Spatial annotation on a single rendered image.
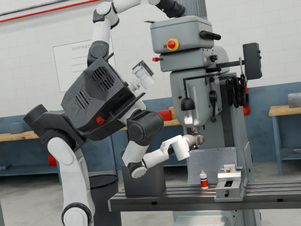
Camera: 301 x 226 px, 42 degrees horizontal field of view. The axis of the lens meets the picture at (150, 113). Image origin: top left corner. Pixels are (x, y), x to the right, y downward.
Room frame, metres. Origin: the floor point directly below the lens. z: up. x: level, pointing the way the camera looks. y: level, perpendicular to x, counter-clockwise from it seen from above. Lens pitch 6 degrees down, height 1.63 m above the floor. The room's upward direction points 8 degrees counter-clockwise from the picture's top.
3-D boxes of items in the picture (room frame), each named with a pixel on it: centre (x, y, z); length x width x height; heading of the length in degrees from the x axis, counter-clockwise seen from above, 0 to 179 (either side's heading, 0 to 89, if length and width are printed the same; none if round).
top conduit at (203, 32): (2.20, -0.39, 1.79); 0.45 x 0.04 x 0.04; 160
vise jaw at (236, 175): (2.11, -0.38, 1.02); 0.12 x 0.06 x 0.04; 71
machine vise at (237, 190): (2.14, -0.39, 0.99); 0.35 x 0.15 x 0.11; 161
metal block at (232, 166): (2.16, -0.40, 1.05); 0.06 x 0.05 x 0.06; 71
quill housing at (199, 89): (2.23, -0.24, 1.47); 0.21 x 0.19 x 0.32; 70
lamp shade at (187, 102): (2.01, -0.19, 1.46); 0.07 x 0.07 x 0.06
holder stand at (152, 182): (2.32, 0.09, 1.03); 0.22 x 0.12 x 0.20; 65
